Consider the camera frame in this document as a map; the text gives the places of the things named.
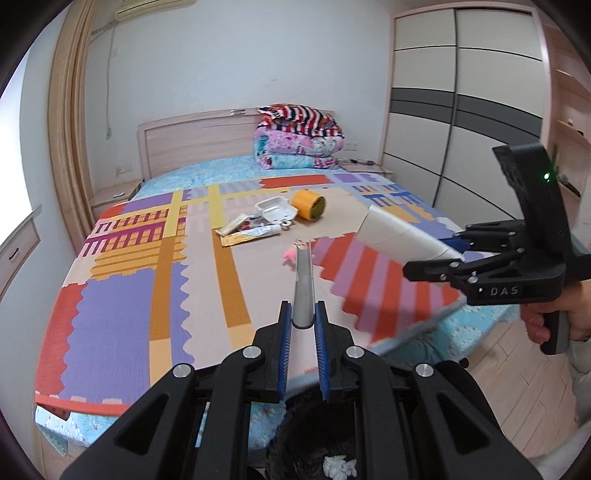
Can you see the crumpled white tissue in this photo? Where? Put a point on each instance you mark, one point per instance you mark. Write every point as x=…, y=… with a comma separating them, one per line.
x=339, y=466

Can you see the white and grey wardrobe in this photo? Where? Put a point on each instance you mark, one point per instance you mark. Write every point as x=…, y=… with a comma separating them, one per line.
x=415, y=115

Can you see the wooden drawer cabinet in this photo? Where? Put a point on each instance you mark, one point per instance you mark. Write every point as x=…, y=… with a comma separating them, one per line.
x=16, y=249

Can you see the small pink toy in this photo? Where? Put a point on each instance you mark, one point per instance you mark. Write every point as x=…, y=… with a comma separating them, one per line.
x=291, y=256

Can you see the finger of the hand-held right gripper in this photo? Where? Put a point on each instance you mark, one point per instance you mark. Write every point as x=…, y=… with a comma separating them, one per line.
x=429, y=271
x=457, y=242

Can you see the pill blister pack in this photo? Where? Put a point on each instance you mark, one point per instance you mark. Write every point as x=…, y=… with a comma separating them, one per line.
x=235, y=224

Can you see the bed with blue sheet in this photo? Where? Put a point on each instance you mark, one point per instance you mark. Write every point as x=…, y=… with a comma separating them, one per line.
x=207, y=168

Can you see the wooden shelf unit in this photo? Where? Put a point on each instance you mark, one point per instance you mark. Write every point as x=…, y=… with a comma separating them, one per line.
x=565, y=101

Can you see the white plastic tray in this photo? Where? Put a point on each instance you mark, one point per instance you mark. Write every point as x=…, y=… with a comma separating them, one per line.
x=274, y=208

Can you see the colourful patterned folding table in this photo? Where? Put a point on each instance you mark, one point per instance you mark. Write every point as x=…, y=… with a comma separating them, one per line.
x=138, y=286

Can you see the wooden headboard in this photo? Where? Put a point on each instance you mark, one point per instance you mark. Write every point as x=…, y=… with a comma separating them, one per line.
x=194, y=138

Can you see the pink folded blanket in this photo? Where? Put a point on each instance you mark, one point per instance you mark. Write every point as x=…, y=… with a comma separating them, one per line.
x=295, y=143

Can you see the person's right hand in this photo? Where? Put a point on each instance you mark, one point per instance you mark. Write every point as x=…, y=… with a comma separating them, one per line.
x=581, y=314

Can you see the blue floral folded blanket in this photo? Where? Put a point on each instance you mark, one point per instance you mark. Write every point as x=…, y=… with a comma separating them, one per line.
x=300, y=161

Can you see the white toothpaste tube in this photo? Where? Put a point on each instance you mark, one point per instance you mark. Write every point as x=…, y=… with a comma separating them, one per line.
x=265, y=229

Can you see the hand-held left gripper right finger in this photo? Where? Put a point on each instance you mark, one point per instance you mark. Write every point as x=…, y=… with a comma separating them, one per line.
x=322, y=350

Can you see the yellow tape roll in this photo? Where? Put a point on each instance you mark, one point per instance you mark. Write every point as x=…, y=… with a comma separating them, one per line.
x=304, y=203

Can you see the wooden door frame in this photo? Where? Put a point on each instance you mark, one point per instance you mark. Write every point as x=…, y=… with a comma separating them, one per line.
x=64, y=138

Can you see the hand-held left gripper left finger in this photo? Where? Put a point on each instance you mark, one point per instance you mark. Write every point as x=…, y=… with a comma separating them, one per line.
x=286, y=341

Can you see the wooden nightstand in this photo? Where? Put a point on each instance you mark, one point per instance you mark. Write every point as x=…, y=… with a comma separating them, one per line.
x=115, y=194
x=369, y=168

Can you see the trash bin with black bag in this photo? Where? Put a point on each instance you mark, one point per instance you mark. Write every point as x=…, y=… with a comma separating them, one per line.
x=300, y=443

